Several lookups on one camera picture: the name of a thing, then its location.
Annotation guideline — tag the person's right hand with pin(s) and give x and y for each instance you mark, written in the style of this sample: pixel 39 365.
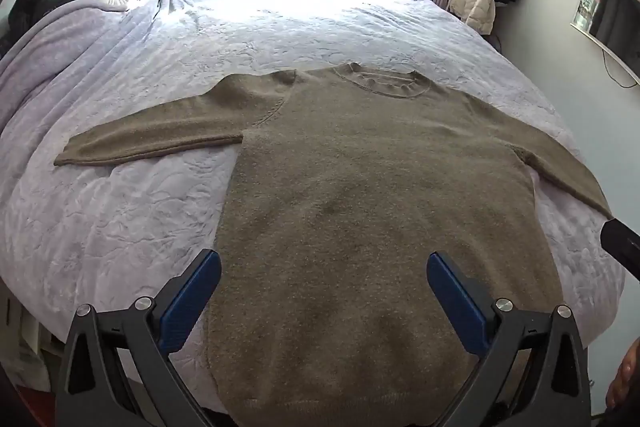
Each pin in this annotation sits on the person's right hand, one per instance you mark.
pixel 627 377

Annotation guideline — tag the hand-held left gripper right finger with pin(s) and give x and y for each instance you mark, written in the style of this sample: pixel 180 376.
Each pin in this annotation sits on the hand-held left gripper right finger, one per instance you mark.
pixel 457 297

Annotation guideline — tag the wall mounted television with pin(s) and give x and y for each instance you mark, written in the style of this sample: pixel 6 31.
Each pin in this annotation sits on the wall mounted television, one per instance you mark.
pixel 612 24

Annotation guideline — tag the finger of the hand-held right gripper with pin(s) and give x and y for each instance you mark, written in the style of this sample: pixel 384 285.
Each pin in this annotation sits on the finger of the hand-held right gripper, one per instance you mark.
pixel 622 244

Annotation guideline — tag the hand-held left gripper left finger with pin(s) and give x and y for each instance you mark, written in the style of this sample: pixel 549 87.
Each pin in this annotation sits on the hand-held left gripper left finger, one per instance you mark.
pixel 192 294

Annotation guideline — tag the olive brown knit sweater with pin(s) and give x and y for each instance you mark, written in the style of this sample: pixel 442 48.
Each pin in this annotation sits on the olive brown knit sweater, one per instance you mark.
pixel 370 207

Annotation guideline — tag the lavender fleece blanket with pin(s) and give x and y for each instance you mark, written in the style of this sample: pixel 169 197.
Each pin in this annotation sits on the lavender fleece blanket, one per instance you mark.
pixel 60 52

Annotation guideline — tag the bed with lilac quilt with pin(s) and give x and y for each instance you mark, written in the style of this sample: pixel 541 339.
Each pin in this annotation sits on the bed with lilac quilt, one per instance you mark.
pixel 150 207

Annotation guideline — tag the dark clothing pile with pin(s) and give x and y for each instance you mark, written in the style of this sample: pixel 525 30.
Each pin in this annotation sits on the dark clothing pile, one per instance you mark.
pixel 30 12

